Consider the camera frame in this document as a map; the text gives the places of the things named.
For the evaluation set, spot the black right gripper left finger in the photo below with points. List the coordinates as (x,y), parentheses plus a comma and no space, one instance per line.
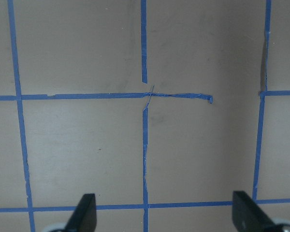
(83,218)

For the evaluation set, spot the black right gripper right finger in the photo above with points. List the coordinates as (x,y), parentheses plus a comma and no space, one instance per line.
(247,216)

